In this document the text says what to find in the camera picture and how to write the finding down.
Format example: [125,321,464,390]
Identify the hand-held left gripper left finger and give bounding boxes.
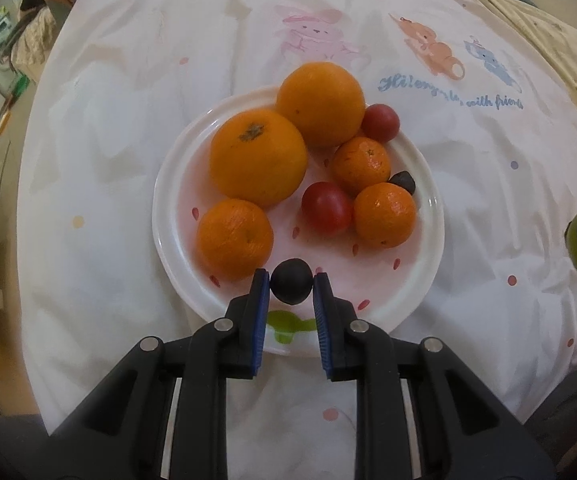
[48,268,272,480]

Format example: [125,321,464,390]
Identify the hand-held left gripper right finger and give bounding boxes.
[312,272,556,480]

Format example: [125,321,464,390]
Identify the dark round grape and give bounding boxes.
[272,258,314,306]
[388,171,416,195]

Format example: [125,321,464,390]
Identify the pink white strawberry-print plate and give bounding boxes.
[152,85,445,358]

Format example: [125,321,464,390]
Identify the small mandarin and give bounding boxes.
[353,182,417,249]
[331,136,392,197]
[197,198,274,282]

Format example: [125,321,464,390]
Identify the red cherry tomato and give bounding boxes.
[361,103,400,142]
[301,181,354,237]

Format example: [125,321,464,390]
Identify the large smooth orange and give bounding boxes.
[276,61,366,149]

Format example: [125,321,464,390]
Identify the large orange with stem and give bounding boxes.
[210,108,309,208]

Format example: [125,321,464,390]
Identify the dark grey cloth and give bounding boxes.
[523,360,577,466]

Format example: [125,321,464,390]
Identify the beige patterned bedding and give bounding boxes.
[408,0,577,153]

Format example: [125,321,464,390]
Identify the white cartoon-print cloth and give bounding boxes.
[16,0,577,480]

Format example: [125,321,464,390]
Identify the floral beige cloth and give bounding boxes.
[11,6,55,68]

